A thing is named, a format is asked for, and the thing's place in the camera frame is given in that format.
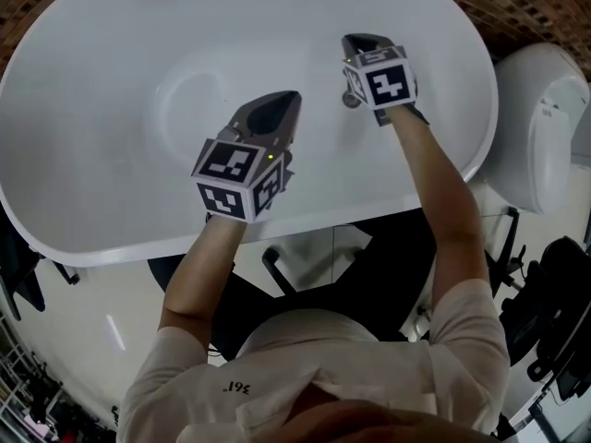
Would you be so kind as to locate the cluttered metal rack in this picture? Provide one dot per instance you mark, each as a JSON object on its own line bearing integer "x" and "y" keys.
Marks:
{"x": 23, "y": 386}

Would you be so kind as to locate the round chrome bathtub drain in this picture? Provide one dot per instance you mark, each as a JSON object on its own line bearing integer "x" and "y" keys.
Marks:
{"x": 350, "y": 101}

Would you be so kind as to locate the white toilet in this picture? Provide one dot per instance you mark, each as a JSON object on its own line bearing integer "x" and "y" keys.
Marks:
{"x": 522, "y": 146}

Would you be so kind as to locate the person's white shirt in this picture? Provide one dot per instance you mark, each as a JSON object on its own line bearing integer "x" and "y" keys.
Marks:
{"x": 323, "y": 367}

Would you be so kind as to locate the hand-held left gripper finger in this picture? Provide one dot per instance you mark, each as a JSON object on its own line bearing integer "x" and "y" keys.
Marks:
{"x": 286, "y": 127}
{"x": 249, "y": 113}

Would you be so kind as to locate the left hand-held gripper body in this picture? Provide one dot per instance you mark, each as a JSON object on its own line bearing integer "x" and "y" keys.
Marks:
{"x": 226, "y": 164}

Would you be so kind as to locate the white bathtub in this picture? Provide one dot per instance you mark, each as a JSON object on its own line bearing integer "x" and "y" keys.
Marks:
{"x": 115, "y": 132}

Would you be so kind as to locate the black office chair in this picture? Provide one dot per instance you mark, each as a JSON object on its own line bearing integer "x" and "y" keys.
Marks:
{"x": 554, "y": 302}
{"x": 18, "y": 275}

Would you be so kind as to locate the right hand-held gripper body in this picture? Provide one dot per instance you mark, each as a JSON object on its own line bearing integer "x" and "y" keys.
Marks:
{"x": 385, "y": 81}

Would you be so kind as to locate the person's black trousers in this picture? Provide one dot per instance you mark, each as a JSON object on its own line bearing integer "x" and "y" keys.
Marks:
{"x": 392, "y": 270}

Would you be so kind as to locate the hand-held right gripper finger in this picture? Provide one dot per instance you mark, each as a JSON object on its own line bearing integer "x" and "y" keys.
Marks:
{"x": 352, "y": 46}
{"x": 376, "y": 43}

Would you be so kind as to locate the person's left forearm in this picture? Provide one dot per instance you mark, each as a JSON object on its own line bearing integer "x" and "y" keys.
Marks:
{"x": 203, "y": 275}

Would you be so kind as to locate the person's chin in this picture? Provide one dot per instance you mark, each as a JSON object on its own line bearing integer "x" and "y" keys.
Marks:
{"x": 369, "y": 425}

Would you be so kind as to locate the person's right forearm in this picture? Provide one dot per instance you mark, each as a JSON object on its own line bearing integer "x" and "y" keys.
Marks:
{"x": 438, "y": 192}

